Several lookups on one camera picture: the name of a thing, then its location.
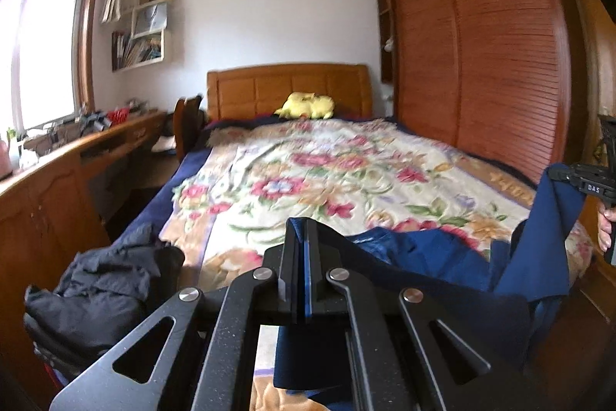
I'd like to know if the wooden bed headboard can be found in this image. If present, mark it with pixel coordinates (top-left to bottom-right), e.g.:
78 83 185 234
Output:
207 62 373 121

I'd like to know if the long wooden desk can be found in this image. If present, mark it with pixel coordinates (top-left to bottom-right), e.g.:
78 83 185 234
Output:
1 112 167 406

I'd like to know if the white wall shelf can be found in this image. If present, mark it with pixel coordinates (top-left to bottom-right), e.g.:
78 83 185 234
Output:
110 0 173 73

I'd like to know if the yellow plush toy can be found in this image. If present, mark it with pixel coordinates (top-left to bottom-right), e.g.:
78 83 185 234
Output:
275 92 335 119

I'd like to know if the black clothes pile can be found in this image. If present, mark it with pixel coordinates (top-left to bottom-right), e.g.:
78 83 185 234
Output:
23 223 185 385

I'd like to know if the pink bottle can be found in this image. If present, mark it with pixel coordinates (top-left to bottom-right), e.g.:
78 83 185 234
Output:
0 140 13 180

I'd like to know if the wooden louvered wardrobe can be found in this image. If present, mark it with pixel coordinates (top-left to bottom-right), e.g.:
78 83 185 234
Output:
385 0 588 180

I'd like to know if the right hand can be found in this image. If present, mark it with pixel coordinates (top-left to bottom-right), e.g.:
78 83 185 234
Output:
597 202 616 252

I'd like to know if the wooden chair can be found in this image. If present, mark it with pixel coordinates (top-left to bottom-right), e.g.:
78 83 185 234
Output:
172 94 206 163

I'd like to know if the floral bed blanket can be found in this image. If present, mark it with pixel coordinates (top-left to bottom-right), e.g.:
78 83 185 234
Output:
157 117 594 411

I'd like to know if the navy blue suit jacket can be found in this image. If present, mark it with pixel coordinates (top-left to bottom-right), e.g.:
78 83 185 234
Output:
274 169 571 410

